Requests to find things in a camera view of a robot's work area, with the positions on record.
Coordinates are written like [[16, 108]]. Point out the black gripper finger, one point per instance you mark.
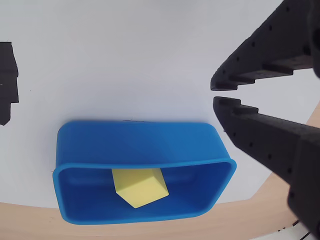
[[280, 150], [272, 50]]

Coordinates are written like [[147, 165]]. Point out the yellow cube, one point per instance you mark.
[[140, 190]]

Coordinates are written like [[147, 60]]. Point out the white rectangular board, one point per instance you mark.
[[125, 62]]

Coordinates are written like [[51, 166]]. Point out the blue rectangular bin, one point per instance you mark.
[[130, 145]]

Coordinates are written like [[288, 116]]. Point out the black tape patch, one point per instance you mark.
[[7, 82]]

